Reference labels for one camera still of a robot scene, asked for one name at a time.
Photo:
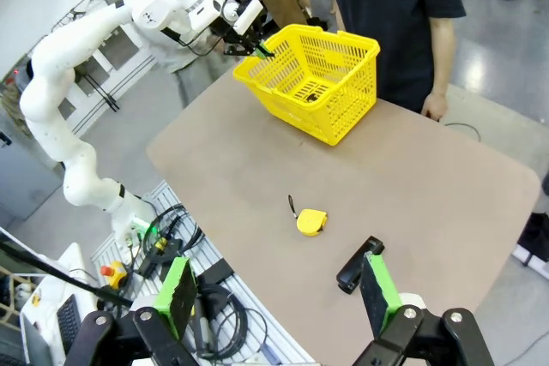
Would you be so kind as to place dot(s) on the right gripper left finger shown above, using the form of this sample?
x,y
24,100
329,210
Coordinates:
x,y
171,297

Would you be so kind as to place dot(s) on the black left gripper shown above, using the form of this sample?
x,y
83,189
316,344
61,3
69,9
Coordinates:
x,y
233,40

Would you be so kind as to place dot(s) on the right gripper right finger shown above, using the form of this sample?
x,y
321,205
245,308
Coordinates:
x,y
381,293

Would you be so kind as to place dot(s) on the yellow utility knife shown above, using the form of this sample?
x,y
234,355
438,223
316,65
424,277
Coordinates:
x,y
313,96

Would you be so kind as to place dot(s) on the person's left forearm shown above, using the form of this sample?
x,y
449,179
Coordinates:
x,y
442,57

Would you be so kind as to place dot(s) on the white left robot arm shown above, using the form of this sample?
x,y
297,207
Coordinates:
x,y
163,1

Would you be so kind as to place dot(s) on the yellow plastic shopping basket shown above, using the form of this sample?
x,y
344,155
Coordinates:
x,y
343,121

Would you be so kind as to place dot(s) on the person in navy t-shirt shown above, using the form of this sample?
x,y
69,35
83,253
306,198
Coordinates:
x,y
386,31

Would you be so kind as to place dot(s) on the person's left hand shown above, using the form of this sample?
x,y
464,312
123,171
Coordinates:
x,y
435,104

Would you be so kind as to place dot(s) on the black rectangular block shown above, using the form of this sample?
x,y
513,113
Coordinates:
x,y
356,267

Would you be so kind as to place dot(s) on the yellow emergency stop button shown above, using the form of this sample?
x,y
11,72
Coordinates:
x,y
116,274

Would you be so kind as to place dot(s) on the yellow tape measure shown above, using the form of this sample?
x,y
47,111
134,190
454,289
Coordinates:
x,y
311,222

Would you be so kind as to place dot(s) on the black keyboard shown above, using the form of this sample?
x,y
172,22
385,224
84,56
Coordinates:
x,y
68,323

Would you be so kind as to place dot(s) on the black tripod pole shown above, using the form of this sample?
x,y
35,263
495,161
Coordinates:
x,y
64,274

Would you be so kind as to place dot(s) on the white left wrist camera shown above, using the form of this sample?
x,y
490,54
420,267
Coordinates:
x,y
249,16

